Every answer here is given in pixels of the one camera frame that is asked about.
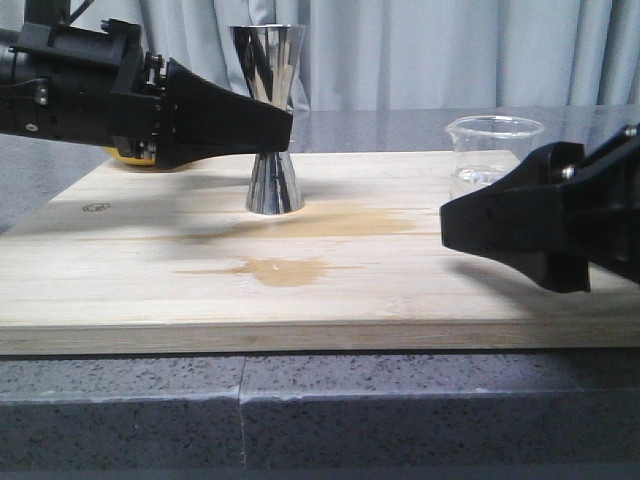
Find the grey curtain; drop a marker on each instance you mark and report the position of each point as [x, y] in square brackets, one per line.
[401, 55]

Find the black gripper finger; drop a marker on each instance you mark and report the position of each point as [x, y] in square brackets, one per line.
[519, 221]
[202, 120]

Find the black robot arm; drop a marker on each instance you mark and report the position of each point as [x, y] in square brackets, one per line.
[63, 83]

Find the clear glass beaker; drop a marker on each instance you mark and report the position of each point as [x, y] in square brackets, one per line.
[488, 147]

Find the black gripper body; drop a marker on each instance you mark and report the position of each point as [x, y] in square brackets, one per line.
[63, 83]
[602, 205]

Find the light wooden cutting board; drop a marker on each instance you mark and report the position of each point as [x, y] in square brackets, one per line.
[131, 261]

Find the yellow lemon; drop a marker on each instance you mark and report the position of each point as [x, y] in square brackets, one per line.
[142, 162]

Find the stainless steel double jigger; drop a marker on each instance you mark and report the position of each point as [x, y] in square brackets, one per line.
[268, 56]

